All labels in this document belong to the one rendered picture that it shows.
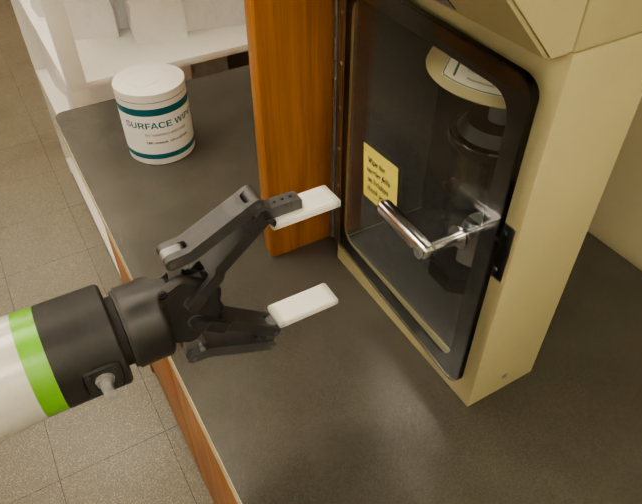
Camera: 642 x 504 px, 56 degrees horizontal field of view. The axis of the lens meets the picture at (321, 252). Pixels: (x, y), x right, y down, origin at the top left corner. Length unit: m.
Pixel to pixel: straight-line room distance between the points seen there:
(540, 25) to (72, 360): 0.42
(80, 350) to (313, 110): 0.48
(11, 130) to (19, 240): 0.89
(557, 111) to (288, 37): 0.38
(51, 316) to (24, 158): 2.67
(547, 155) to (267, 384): 0.46
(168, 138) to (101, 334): 0.71
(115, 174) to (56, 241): 1.43
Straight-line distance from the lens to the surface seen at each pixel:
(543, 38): 0.46
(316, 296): 0.64
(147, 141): 1.18
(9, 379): 0.52
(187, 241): 0.52
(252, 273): 0.94
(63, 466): 1.95
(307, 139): 0.87
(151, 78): 1.18
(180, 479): 1.83
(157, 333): 0.52
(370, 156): 0.74
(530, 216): 0.59
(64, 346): 0.51
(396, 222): 0.62
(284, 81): 0.80
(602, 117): 0.58
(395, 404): 0.80
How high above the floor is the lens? 1.61
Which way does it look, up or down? 43 degrees down
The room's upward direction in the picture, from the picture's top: straight up
